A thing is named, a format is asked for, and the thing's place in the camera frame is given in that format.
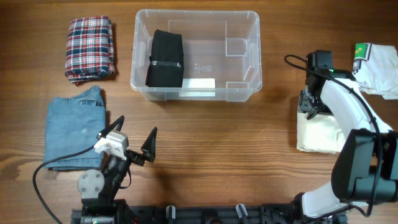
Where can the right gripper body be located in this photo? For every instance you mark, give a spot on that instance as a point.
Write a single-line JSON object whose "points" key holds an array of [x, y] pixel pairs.
{"points": [[307, 101]]}

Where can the red plaid folded cloth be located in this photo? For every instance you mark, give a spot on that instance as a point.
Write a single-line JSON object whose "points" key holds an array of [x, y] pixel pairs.
{"points": [[90, 49]]}

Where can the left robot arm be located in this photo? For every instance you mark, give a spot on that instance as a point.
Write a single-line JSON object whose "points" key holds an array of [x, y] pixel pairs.
{"points": [[98, 188]]}

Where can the cream cloth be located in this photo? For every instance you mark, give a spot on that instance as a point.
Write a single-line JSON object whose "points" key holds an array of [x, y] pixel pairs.
{"points": [[319, 134]]}

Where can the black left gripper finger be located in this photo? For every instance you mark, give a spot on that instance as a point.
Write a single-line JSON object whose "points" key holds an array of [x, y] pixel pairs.
{"points": [[116, 125], [148, 147]]}

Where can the clear plastic storage bin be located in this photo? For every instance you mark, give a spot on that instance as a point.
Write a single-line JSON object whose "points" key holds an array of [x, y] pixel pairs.
{"points": [[222, 54]]}

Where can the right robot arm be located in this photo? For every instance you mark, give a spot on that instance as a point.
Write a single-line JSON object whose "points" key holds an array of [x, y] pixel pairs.
{"points": [[365, 172]]}

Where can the white printed t-shirt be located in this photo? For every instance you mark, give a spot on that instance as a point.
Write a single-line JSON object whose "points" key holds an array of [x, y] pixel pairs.
{"points": [[375, 69]]}

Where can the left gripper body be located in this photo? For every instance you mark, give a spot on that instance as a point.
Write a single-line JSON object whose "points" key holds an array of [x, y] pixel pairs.
{"points": [[120, 167]]}

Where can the black garment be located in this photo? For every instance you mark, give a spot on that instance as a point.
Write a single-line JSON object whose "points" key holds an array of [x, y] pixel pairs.
{"points": [[166, 67]]}

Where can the blue denim jeans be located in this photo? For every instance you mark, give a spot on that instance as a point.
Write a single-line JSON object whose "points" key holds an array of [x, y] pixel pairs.
{"points": [[72, 124]]}

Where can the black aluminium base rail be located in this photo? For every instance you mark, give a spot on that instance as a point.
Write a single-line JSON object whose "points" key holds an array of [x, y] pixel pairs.
{"points": [[264, 214]]}

